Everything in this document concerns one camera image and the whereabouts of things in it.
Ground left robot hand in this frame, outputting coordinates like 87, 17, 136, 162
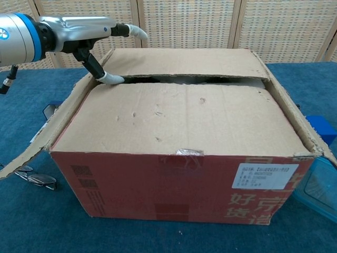
38, 15, 148, 86

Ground red cardboard box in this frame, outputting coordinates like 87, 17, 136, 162
0, 47, 337, 227

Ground blue glasses case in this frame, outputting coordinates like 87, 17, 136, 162
43, 101, 61, 119

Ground woven folding screen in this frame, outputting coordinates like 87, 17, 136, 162
0, 0, 337, 72

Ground black-rimmed eyeglasses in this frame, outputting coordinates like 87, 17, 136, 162
14, 165, 58, 191

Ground white foam insert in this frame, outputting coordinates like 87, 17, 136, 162
155, 75, 265, 89

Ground solid blue box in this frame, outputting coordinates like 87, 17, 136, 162
306, 115, 337, 145

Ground clear blue plastic lid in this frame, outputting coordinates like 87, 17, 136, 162
294, 157, 337, 223

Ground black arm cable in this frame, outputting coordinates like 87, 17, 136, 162
0, 64, 19, 95

